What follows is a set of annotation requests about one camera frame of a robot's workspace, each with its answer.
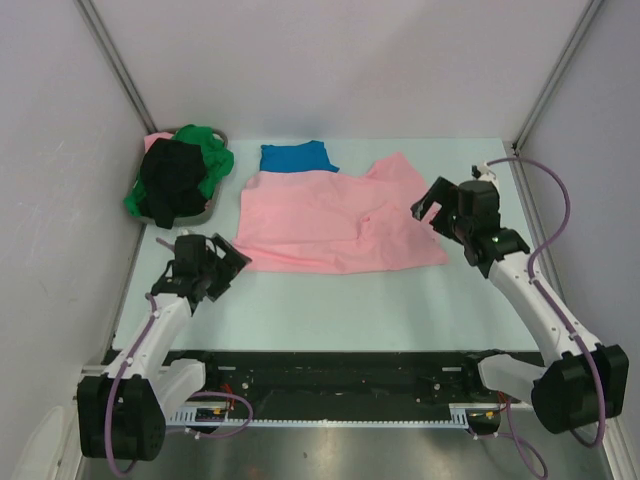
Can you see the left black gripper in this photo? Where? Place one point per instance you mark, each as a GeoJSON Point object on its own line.
{"type": "Point", "coordinates": [235, 262]}

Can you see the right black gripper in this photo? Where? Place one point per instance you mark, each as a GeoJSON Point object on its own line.
{"type": "Point", "coordinates": [444, 193]}

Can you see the pink t-shirt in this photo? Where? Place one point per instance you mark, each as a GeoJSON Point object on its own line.
{"type": "Point", "coordinates": [330, 223]}
{"type": "Point", "coordinates": [155, 140]}

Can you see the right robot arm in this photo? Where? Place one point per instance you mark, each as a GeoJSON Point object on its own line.
{"type": "Point", "coordinates": [581, 381]}

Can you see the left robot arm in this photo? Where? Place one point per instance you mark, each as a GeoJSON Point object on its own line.
{"type": "Point", "coordinates": [123, 412]}

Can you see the grey laundry basket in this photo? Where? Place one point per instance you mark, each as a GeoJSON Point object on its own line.
{"type": "Point", "coordinates": [207, 213]}

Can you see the green t-shirt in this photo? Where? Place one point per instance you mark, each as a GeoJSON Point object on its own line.
{"type": "Point", "coordinates": [218, 160]}

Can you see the black t-shirt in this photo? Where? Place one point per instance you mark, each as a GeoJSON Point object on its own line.
{"type": "Point", "coordinates": [171, 173]}

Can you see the folded blue t-shirt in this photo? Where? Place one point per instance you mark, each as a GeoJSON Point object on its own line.
{"type": "Point", "coordinates": [309, 156]}

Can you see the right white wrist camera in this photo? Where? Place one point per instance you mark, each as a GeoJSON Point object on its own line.
{"type": "Point", "coordinates": [483, 172]}

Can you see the white slotted cable duct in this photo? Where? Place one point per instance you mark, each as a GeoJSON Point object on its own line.
{"type": "Point", "coordinates": [202, 415]}

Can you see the right aluminium corner post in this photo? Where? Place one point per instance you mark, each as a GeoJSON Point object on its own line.
{"type": "Point", "coordinates": [558, 71]}

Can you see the aluminium corner post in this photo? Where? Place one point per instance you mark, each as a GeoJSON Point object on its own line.
{"type": "Point", "coordinates": [558, 71]}
{"type": "Point", "coordinates": [102, 37]}

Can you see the left aluminium corner post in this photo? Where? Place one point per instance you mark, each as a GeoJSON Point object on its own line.
{"type": "Point", "coordinates": [102, 37]}

